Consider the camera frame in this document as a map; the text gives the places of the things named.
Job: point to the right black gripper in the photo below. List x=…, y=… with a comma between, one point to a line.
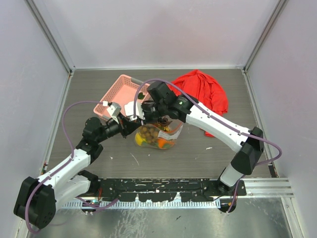
x=144, y=105

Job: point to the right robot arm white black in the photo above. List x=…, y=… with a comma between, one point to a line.
x=246, y=143

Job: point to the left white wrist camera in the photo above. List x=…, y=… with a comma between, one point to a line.
x=111, y=111

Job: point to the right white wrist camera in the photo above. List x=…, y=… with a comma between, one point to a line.
x=134, y=111

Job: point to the orange tangerine fruit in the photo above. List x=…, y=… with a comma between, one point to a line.
x=165, y=144

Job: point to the brown longan bunch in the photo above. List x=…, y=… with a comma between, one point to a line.
x=149, y=133

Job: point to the clear zip top bag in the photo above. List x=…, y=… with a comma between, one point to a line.
x=169, y=129

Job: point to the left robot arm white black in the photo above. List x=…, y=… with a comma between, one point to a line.
x=39, y=198

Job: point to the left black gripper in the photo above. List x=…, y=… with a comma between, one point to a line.
x=126, y=126

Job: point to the yellow lemon fruit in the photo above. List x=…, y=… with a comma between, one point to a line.
x=140, y=140

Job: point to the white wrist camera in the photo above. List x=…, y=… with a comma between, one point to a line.
x=134, y=111
x=111, y=111

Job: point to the white slotted cable duct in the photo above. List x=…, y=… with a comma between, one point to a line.
x=176, y=204

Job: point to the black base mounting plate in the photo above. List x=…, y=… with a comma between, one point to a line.
x=159, y=190

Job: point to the pink plastic basket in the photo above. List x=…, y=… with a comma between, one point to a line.
x=122, y=92

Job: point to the loose green leaf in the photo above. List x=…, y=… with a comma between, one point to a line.
x=141, y=96

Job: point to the red cloth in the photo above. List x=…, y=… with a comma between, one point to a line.
x=204, y=88

